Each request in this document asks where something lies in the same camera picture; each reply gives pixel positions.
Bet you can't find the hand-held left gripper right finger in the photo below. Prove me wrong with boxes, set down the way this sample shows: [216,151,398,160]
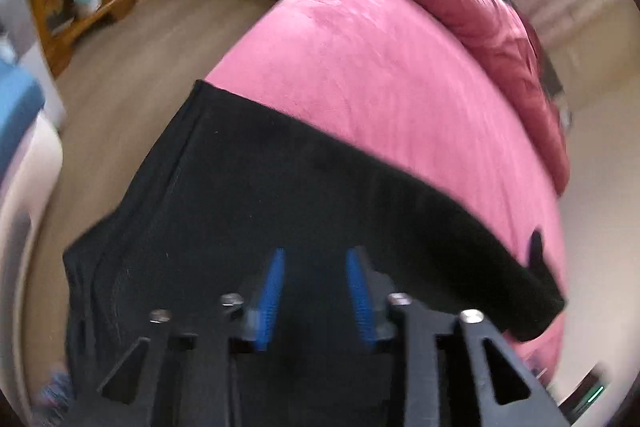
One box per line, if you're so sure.
[346,246,571,427]

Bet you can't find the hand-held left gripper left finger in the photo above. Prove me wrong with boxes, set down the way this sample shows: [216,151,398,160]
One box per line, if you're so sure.
[70,247,287,427]

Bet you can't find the black pants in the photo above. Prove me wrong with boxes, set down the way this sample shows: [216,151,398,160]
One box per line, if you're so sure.
[62,79,567,427]

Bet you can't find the pink bed sheet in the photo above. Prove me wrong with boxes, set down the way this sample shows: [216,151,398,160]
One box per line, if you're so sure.
[205,0,568,383]

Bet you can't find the dark device with green light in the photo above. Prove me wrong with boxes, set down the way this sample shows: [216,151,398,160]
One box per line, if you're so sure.
[559,366,612,414]

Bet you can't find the blue cloth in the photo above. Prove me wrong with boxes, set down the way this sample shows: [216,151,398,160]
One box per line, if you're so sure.
[0,59,47,178]

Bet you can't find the beige curtain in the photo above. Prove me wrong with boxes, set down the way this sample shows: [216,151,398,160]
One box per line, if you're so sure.
[505,0,631,108]

